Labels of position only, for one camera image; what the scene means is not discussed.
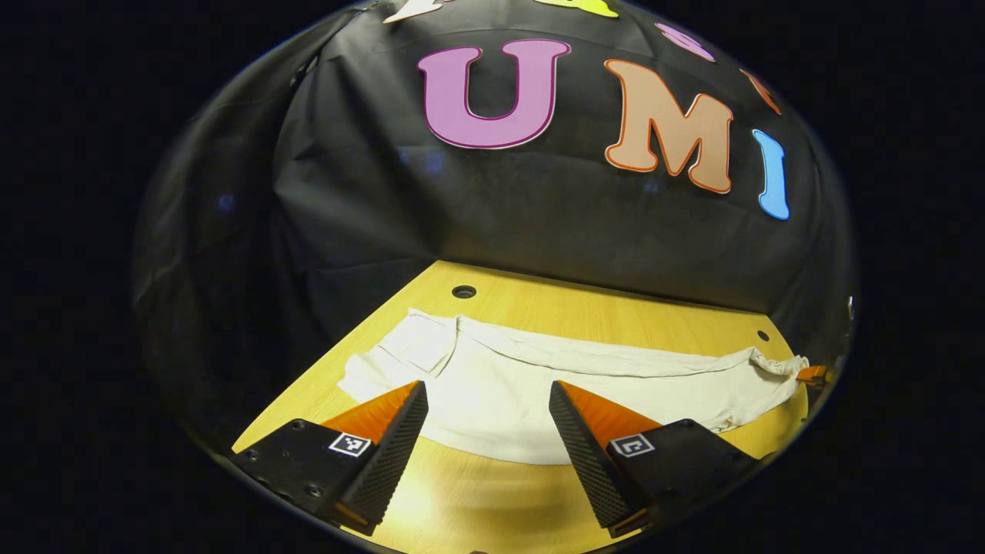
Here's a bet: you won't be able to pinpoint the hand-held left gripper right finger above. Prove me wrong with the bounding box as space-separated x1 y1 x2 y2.
548 380 763 539

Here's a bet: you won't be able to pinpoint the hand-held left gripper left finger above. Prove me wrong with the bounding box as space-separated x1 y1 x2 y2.
231 380 429 537

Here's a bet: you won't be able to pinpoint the white jeans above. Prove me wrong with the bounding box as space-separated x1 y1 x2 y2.
337 308 810 466

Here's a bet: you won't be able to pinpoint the black backdrop cloth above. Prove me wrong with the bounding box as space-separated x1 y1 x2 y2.
131 0 856 439

